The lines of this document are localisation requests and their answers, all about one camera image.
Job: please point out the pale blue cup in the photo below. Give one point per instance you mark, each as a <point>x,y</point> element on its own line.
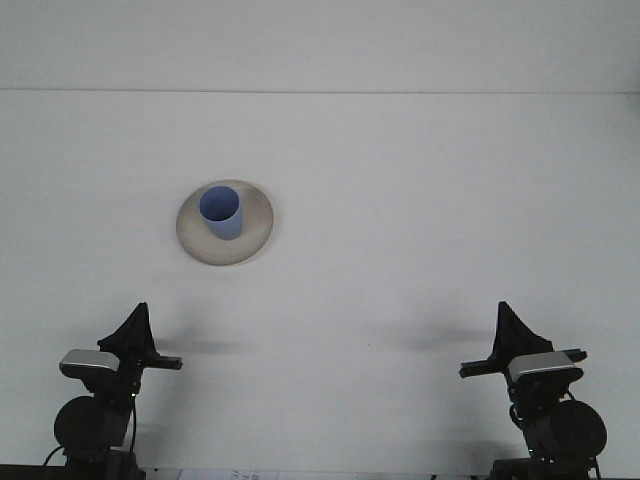
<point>225,225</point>

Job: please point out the pale round plate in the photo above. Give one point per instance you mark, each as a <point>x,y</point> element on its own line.
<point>250,240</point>

